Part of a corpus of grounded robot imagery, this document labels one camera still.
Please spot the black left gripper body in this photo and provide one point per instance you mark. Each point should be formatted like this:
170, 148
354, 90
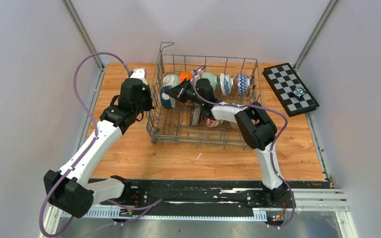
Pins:
145, 104

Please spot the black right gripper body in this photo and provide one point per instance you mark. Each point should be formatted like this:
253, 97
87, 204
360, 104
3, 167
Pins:
191, 94

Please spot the grey wire dish rack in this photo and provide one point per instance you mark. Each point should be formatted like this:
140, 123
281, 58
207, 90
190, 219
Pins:
185, 122

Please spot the white bowl green dashes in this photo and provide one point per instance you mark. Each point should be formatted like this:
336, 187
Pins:
171, 80

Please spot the dark teal bowl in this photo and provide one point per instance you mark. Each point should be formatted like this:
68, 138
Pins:
166, 101

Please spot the black bowl beige inside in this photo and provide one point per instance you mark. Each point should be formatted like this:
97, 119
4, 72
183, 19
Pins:
195, 116

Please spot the pale green bowl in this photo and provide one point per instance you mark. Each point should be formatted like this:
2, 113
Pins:
213, 79

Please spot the orange floral pattern bowl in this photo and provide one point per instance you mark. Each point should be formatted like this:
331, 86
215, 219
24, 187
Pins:
212, 123

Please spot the blue floral pattern bowl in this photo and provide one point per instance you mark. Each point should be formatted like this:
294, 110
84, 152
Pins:
226, 83

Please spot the blue zigzag pattern bowl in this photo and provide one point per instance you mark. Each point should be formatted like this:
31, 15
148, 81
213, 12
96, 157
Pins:
243, 83

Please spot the orange bowl white inside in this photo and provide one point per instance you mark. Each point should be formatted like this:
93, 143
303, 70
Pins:
184, 76

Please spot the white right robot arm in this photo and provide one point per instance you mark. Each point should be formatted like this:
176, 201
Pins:
256, 126

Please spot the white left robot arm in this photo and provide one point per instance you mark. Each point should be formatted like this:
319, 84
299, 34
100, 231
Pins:
69, 187

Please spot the black white checkerboard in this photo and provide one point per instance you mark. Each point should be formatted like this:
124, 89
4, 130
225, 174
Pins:
282, 79

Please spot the small blue owl figure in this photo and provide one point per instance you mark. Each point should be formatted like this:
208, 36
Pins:
299, 92

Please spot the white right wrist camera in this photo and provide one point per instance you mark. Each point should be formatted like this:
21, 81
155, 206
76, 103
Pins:
195, 76

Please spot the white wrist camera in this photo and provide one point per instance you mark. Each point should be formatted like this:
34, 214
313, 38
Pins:
195, 76
140, 73

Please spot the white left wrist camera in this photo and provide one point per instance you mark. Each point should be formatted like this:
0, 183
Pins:
140, 73

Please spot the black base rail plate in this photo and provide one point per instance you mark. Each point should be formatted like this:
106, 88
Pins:
218, 200

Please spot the left aluminium frame post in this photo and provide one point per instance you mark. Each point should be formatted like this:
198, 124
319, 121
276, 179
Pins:
79, 25

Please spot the aluminium frame post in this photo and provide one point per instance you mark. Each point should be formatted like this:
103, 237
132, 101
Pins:
79, 25
325, 16

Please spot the right aluminium frame post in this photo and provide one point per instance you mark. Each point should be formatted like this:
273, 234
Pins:
325, 16

